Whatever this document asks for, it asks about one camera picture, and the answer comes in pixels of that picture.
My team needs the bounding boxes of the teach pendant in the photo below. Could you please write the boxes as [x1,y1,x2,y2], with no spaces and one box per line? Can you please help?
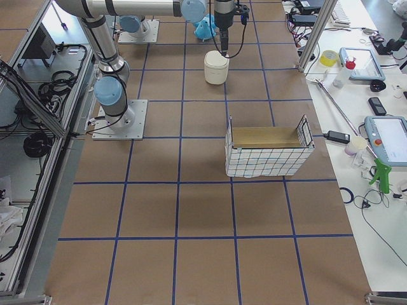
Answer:
[339,47,385,81]
[364,116,406,166]

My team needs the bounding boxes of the lower teach pendant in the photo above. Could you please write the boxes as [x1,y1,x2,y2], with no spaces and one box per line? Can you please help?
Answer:
[364,116,406,166]

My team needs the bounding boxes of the grid-patterned cardboard box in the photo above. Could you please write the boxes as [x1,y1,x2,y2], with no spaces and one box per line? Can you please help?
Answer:
[224,115,315,179]

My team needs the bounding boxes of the long metal rod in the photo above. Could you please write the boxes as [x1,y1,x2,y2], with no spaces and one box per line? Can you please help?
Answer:
[313,78,379,159]

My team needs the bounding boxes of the black round lid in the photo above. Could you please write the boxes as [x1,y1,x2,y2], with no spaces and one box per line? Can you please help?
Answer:
[369,79,387,93]

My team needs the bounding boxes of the upper teach pendant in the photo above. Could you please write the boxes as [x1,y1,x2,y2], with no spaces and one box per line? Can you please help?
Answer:
[339,47,385,81]

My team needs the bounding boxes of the aluminium frame post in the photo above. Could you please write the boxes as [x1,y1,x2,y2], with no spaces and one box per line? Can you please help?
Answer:
[297,0,337,72]

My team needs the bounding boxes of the black power brick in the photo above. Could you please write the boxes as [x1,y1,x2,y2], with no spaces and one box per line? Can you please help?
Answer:
[288,14,317,27]

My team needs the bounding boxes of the white paper cup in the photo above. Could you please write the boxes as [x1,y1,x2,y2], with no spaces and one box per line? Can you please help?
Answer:
[344,136,368,156]

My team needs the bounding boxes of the blue teddy bear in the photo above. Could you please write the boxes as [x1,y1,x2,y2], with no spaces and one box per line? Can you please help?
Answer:
[193,13,217,41]

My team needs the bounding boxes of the cream trash can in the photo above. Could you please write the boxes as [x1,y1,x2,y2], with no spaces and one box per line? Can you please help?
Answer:
[204,50,230,85]

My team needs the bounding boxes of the blue tape ring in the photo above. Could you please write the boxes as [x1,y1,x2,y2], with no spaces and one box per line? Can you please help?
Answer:
[338,186,354,205]

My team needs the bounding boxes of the black power adapter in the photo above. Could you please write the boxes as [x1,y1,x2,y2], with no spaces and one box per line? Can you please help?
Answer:
[323,130,350,144]

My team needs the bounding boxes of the green plastic gun tool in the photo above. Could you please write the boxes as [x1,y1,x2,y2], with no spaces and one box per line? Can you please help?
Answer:
[369,158,392,194]

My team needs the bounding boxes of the red-capped plastic bottle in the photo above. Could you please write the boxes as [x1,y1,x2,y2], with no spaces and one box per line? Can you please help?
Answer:
[333,57,356,89]

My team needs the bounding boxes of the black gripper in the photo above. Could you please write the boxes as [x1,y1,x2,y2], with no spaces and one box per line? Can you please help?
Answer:
[214,0,235,54]

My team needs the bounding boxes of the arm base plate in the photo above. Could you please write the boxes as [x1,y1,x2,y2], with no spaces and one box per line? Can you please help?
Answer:
[92,100,148,140]
[118,16,160,44]

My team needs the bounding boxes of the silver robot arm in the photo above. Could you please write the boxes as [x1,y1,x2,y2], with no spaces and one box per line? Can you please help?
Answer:
[57,0,249,75]
[119,15,150,37]

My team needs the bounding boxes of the yellow tape roll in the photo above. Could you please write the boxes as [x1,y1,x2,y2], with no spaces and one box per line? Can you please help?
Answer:
[319,50,338,67]

